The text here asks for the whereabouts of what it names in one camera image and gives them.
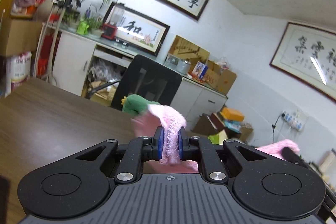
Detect framed calligraphy on right wall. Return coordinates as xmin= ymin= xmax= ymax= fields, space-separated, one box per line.
xmin=269 ymin=22 xmax=335 ymax=101

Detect red blender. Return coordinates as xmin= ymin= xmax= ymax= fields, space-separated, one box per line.
xmin=101 ymin=2 xmax=125 ymax=40

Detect green plush cushion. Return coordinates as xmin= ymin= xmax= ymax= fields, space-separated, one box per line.
xmin=121 ymin=94 xmax=160 ymax=116

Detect brown cardboard box on cabinet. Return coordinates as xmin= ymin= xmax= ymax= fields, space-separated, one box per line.
xmin=203 ymin=60 xmax=237 ymax=95

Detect black mesh office chair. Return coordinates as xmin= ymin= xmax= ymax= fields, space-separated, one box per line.
xmin=86 ymin=55 xmax=182 ymax=110

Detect white power strip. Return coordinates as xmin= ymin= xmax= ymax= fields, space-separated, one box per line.
xmin=281 ymin=110 xmax=309 ymax=132

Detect pink fluffy towel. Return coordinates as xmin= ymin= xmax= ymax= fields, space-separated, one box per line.
xmin=131 ymin=103 xmax=301 ymax=175

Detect orange box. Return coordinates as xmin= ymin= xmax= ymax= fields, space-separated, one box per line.
xmin=220 ymin=107 xmax=245 ymax=122

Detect blue white carton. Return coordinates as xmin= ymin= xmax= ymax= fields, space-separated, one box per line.
xmin=191 ymin=61 xmax=208 ymax=82

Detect white low cabinet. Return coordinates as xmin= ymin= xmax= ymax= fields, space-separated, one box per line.
xmin=52 ymin=31 xmax=227 ymax=130

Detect potted green plant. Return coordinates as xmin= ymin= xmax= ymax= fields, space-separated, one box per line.
xmin=63 ymin=0 xmax=117 ymax=38

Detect gold engraved plaque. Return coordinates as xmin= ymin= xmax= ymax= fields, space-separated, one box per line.
xmin=169 ymin=35 xmax=210 ymax=66

